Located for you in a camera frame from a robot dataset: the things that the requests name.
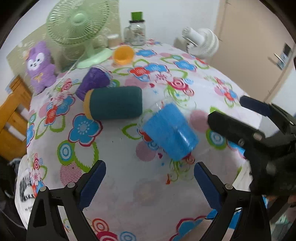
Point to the silver door handle lock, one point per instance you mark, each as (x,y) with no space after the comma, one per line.
(282,59)

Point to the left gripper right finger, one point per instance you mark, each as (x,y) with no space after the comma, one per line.
(253,223)

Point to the cotton swab container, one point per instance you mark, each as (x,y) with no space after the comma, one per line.
(113,41)

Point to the orange plastic cup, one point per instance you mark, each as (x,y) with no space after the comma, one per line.
(123,55)

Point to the black clothes pile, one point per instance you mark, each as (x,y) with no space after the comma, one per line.
(12,227)

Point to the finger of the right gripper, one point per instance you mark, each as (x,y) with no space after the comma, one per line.
(282,119)
(237,132)

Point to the white printed cloth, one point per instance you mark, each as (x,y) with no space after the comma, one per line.
(30,178)

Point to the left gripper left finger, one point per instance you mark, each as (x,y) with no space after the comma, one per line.
(45,222)

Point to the green cup on jar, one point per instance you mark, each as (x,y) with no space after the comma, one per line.
(137,16)

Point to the purple plastic cup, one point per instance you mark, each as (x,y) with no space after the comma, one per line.
(96,77)

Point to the green desk fan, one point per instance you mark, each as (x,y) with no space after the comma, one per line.
(74,23)

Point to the wooden chair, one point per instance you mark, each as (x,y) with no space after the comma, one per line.
(12,146)

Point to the floral tablecloth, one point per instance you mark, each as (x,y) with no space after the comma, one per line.
(145,195)

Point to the dark teal cup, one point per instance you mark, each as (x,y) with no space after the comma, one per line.
(115,103)

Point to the purple plush toy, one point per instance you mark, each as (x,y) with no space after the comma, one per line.
(40,67)

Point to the glass mason jar mug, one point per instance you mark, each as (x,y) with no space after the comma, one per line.
(134,34)

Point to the blue plastic cup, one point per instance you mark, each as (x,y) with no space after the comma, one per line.
(168,128)

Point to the white standing fan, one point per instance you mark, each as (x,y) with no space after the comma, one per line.
(202,43)

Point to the beige patterned wall panel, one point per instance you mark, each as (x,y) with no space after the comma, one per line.
(62,56)

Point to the beige door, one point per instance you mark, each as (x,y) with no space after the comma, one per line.
(251,40)

